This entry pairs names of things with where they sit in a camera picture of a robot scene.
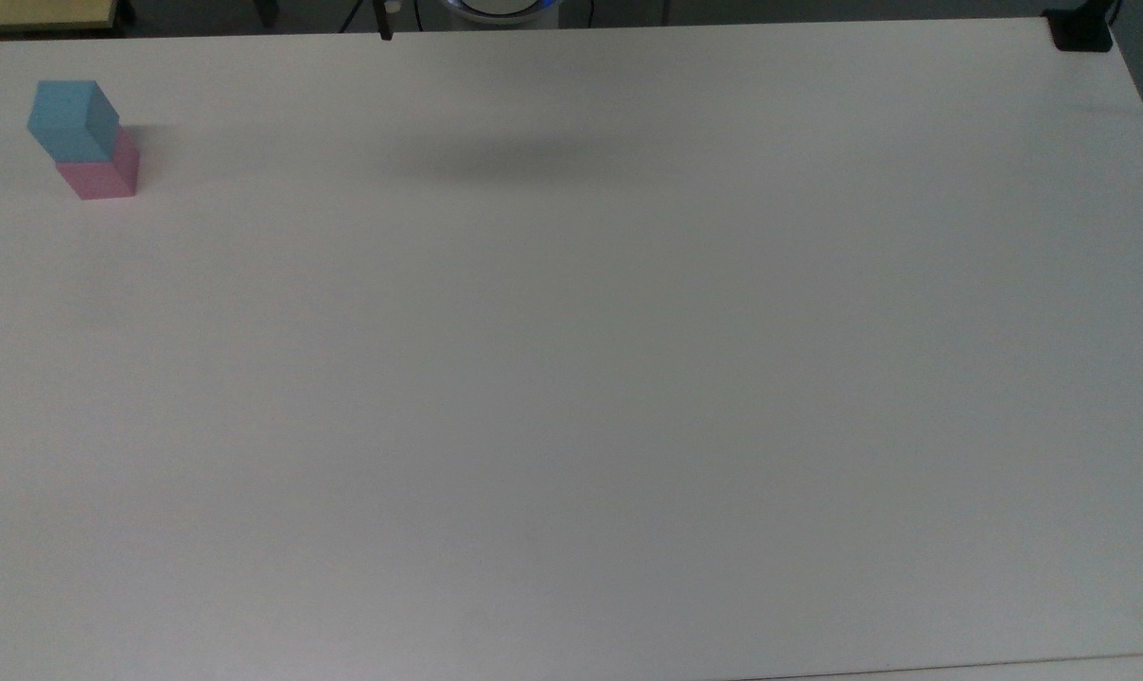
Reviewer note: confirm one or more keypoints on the pink foam cube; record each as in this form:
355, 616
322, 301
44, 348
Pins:
108, 177

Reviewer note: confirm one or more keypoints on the light wooden side table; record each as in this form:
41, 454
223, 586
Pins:
37, 13

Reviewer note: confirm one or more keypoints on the black table clamp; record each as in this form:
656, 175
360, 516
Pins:
1080, 31

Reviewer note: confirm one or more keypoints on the blue foam cube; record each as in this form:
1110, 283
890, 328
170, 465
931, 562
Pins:
68, 120

